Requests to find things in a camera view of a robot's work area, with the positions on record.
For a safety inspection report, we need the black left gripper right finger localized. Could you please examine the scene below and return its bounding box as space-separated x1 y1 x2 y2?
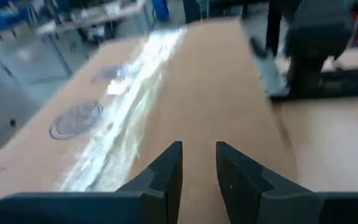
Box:
215 141 358 224

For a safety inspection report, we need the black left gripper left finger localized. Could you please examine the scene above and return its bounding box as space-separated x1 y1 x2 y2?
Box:
0 141 184 224

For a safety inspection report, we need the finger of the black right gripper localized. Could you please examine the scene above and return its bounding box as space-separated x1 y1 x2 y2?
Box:
287 55 323 96

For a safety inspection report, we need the brown ULINE cardboard box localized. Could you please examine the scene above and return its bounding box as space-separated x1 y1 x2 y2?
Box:
0 17 301 224

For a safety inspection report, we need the blue barrel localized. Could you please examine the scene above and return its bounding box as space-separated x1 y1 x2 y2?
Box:
150 0 170 23

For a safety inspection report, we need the grey workbench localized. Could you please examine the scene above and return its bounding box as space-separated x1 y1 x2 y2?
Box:
35 0 157 75

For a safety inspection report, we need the blue storage bins shelf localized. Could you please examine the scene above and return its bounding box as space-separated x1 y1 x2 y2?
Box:
0 0 32 34

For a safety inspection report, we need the black metal table frame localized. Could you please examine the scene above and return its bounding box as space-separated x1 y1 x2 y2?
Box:
270 67 358 101

